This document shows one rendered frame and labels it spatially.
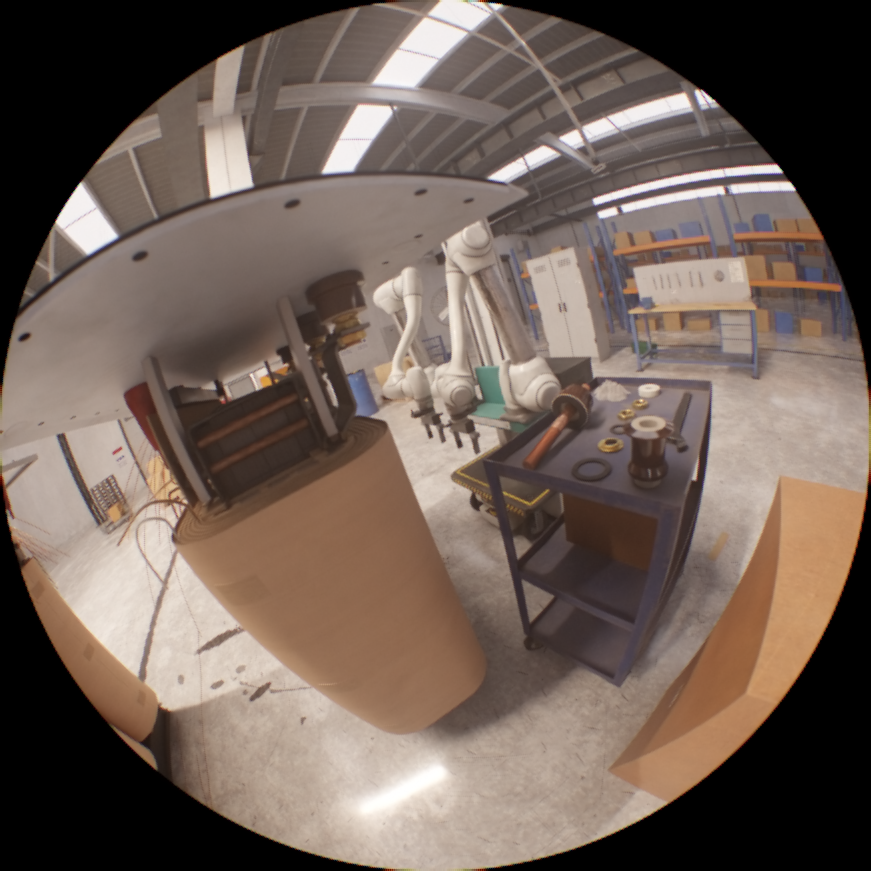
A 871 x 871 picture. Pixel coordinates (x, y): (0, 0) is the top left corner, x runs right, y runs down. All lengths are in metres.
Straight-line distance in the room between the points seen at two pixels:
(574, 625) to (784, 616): 0.97
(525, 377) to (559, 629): 0.96
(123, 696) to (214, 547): 1.53
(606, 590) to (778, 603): 0.57
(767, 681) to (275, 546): 0.60
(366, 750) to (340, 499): 1.13
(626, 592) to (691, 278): 4.50
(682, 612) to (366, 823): 1.44
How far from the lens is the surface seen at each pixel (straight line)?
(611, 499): 0.54
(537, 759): 1.22
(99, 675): 1.86
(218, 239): 0.29
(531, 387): 1.10
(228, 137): 8.59
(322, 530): 0.47
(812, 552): 0.48
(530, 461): 0.65
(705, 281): 4.93
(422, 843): 1.30
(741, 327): 4.29
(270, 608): 0.53
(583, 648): 1.21
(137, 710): 1.96
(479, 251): 1.06
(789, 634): 0.40
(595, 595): 0.86
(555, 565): 0.94
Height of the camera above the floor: 1.22
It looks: 20 degrees down
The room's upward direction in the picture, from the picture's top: 18 degrees counter-clockwise
